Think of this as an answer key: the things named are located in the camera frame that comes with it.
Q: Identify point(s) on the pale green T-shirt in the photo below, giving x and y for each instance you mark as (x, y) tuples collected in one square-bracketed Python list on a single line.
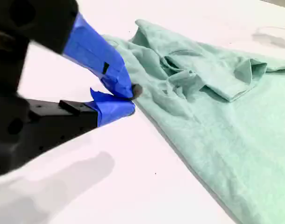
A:
[(215, 140)]

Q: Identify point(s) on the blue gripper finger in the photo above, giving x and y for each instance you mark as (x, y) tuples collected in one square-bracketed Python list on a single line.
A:
[(93, 49), (74, 116)]

